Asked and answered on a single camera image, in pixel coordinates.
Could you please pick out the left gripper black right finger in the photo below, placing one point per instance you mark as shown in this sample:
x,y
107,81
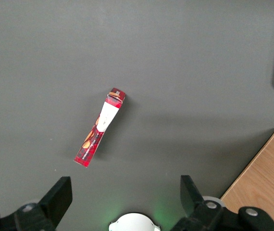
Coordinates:
x,y
191,199

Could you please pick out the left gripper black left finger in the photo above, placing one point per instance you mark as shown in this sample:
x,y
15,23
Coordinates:
x,y
55,199

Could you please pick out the red cookie box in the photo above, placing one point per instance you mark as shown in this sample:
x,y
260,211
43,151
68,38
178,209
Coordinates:
x,y
91,142

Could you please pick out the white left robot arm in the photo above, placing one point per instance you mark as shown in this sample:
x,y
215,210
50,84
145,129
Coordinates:
x,y
133,222

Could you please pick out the wooden drawer cabinet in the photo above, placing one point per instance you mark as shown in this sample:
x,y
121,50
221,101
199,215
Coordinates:
x,y
264,183

